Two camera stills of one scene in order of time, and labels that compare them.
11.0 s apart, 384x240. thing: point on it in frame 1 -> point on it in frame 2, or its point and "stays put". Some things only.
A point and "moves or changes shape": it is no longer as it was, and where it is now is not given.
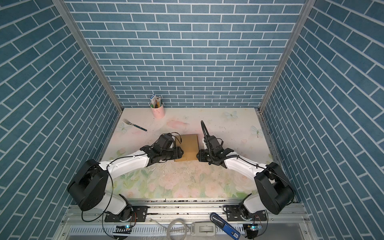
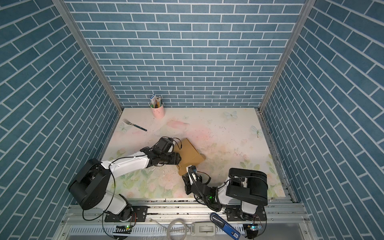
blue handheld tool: [230, 230] stays put
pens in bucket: [156, 102] stays put
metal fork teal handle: [128, 122] stays put
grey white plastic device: [203, 229] stays put
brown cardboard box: [189, 146] moves or changes shape
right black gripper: [201, 153] -> [188, 184]
